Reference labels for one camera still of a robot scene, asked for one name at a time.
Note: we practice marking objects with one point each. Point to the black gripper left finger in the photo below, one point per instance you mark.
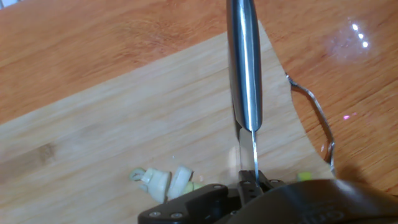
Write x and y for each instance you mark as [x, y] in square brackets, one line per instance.
[192, 205]

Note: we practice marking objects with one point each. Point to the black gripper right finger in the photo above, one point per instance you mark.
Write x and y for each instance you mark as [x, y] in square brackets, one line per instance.
[265, 186]

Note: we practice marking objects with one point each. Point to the steel kitchen knife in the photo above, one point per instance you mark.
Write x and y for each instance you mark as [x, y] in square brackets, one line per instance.
[244, 62]

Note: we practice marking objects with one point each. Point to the pale green scallion slice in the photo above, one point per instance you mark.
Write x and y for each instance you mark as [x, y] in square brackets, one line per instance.
[192, 186]

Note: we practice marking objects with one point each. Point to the flat white scallion slice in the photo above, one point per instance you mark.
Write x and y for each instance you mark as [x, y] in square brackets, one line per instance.
[180, 182]

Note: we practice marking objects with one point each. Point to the small green scallion bit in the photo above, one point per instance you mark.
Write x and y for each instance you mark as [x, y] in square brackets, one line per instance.
[304, 176]

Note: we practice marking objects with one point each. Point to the chunky white scallion slice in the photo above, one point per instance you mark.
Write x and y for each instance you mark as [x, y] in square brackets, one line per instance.
[157, 185]

